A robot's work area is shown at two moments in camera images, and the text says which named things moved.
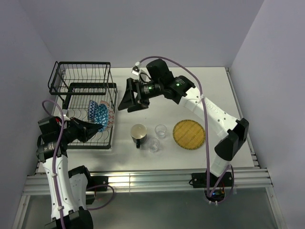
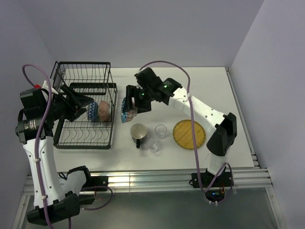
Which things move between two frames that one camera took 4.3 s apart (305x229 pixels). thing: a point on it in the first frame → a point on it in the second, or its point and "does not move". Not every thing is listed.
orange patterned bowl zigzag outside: x=92 y=107 does not move
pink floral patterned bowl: x=111 y=114 → x=104 y=111
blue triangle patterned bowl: x=101 y=117 → x=127 y=117
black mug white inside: x=138 y=133 does not move
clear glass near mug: x=153 y=144 does not move
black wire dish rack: x=75 y=84 does not move
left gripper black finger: x=89 y=126 → x=80 y=99
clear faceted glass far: x=160 y=130 does not move
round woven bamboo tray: x=188 y=134 does not move
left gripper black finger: x=89 y=135 → x=76 y=113
